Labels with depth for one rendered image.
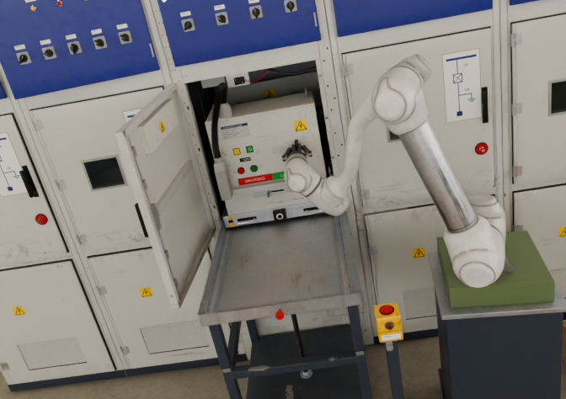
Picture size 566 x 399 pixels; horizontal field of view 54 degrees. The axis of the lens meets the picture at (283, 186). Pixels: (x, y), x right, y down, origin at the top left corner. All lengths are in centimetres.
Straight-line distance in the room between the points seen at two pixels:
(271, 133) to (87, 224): 102
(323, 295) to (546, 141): 126
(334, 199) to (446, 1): 92
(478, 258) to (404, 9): 108
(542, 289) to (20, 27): 223
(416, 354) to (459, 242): 130
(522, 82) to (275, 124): 107
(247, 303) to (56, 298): 131
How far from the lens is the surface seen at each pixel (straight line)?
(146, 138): 210
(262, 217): 262
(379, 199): 263
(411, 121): 170
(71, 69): 253
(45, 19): 252
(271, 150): 249
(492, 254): 186
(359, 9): 237
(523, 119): 265
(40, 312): 325
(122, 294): 302
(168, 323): 307
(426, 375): 295
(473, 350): 224
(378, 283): 287
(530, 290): 214
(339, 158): 255
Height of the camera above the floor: 207
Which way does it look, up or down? 24 degrees down
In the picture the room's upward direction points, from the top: 12 degrees counter-clockwise
